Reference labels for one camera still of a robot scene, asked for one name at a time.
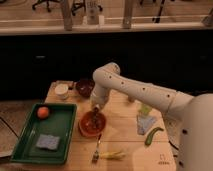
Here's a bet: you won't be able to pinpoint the metal fork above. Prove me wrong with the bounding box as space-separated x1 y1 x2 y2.
92 134 102 163

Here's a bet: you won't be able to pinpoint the blue-grey sponge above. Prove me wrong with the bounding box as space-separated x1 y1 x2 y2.
36 134 60 150

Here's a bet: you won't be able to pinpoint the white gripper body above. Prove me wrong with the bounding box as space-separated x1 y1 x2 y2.
90 85 109 110

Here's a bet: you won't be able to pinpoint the dark maroon bowl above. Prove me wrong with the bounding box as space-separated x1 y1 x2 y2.
75 79 95 98

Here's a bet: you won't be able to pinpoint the green chili pepper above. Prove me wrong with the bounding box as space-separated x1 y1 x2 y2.
144 127 164 146

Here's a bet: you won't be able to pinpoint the yellow-green toy item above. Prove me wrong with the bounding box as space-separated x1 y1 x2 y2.
139 103 152 116

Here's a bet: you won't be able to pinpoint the light blue cloth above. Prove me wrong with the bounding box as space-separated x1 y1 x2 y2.
137 116 157 135

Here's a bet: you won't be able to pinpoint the orange fruit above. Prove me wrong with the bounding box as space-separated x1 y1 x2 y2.
37 107 50 119

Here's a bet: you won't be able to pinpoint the red bowl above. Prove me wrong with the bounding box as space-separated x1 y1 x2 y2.
78 111 106 138

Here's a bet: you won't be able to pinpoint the small white cup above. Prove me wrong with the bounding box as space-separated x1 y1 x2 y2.
54 84 68 100

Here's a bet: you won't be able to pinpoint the green plastic tray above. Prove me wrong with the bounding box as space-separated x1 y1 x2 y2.
11 103 77 165

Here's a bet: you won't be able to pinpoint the yellow banana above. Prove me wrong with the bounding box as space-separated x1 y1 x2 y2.
100 151 126 160

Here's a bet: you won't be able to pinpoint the dark purple grapes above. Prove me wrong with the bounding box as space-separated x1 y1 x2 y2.
91 107 99 129

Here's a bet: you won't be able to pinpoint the black office chair base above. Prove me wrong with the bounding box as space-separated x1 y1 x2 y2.
32 0 60 12

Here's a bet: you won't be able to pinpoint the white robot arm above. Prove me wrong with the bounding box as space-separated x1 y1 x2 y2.
90 62 213 171

